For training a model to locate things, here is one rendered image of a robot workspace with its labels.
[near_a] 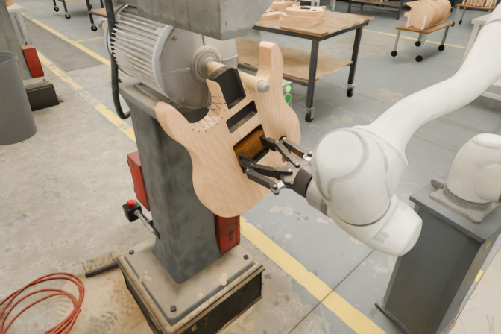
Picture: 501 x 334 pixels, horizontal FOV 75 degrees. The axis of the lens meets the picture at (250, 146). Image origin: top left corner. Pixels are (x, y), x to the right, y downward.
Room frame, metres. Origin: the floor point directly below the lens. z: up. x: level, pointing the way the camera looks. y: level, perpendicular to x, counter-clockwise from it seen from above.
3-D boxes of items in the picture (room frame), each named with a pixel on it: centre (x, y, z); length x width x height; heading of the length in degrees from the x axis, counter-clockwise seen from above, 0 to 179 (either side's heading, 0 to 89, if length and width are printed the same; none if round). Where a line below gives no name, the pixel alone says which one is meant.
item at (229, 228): (1.15, 0.17, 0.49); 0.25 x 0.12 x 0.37; 42
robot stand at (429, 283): (0.95, -0.80, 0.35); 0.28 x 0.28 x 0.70; 34
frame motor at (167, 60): (1.00, 0.24, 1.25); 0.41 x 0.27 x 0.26; 42
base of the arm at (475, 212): (0.96, -0.79, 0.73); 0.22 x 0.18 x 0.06; 34
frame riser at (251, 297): (1.05, 0.29, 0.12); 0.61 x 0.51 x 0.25; 132
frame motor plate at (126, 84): (1.05, 0.29, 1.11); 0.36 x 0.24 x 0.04; 42
